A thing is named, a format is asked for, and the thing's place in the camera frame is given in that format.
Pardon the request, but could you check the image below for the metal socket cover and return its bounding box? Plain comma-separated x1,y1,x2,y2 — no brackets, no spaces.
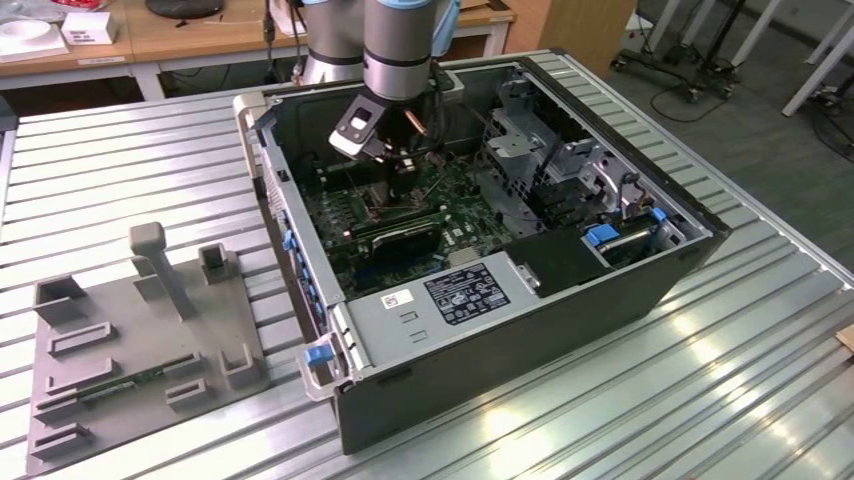
430,152,463,187

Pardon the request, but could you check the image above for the metal locking lever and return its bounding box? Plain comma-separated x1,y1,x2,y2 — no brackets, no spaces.
424,171,452,203

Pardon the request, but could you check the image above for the CPU socket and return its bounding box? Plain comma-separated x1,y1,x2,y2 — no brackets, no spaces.
356,174,434,225

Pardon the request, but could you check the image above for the grey metal drive cage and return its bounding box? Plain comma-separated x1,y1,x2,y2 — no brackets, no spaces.
474,67,679,251

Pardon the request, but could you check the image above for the green RAM stick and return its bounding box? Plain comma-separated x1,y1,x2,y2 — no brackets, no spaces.
346,212,447,240
72,367,168,401

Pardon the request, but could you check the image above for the green motherboard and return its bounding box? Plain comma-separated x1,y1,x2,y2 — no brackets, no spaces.
296,149,512,296

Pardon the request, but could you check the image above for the black graphics card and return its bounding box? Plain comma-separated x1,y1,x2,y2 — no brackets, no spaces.
370,222,442,266

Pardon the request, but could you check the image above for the silver chipset heatsink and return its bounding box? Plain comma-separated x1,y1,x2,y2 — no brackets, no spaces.
446,248,488,269

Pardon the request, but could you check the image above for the wooden cabinet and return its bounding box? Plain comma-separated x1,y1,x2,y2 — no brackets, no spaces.
538,0,635,79

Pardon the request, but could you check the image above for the blue drive latch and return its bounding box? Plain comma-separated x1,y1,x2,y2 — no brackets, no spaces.
578,223,620,250

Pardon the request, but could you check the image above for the wooden desk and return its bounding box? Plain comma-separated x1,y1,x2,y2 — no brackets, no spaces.
0,0,519,104

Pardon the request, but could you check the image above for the grey power supply unit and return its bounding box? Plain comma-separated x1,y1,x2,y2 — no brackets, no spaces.
331,251,540,374

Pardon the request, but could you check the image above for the black round base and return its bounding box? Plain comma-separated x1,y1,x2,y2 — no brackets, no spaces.
144,0,225,19

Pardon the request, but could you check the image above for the blue case latch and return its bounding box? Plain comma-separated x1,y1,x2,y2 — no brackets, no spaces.
300,344,334,370

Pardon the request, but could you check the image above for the black wheeled stand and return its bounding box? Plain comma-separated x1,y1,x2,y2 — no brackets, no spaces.
610,0,742,104

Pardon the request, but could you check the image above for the black grey PC case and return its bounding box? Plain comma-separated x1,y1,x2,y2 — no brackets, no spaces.
231,48,733,456

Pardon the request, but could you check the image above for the white cardboard box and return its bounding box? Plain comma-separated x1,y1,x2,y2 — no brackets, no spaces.
59,12,120,46

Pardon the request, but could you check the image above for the grey parts rack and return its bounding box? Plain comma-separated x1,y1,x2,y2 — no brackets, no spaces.
24,222,272,476

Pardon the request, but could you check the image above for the white foam tray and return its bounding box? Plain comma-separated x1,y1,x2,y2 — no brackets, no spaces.
0,18,69,64

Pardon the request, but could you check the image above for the wooden block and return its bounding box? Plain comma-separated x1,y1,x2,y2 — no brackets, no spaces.
833,322,854,362

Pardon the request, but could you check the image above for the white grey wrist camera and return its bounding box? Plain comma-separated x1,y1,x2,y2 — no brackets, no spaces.
326,93,387,162

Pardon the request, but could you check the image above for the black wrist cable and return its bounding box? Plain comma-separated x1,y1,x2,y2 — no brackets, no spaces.
424,59,459,154

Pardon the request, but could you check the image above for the black hanging cable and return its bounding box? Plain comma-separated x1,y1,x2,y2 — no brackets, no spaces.
261,0,303,85

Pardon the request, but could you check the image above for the white table frame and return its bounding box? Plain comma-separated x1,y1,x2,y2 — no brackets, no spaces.
779,0,854,119

